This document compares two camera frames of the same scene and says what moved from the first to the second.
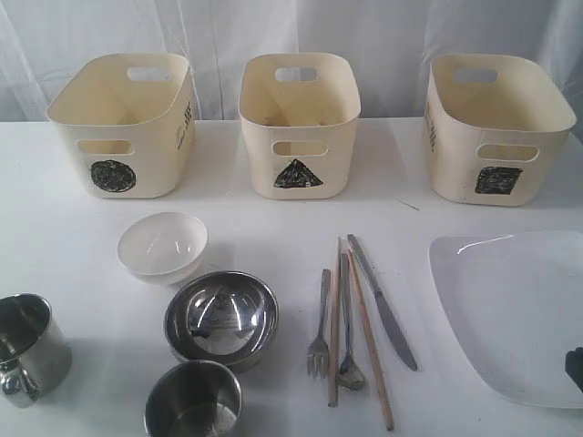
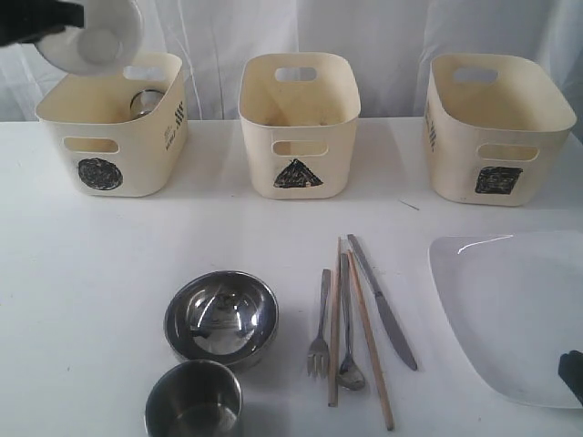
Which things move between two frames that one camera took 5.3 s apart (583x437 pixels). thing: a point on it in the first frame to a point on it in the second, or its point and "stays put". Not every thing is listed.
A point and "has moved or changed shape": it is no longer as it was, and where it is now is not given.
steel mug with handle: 35,352 to 144,102
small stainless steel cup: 194,399 stays put
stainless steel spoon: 350,377 stays put
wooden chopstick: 373,348 stays put
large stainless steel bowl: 229,317 stays put
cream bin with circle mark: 127,122 has moved or changed shape
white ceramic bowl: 162,248 to 110,39
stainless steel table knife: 390,313 stays put
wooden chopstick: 334,353 stays put
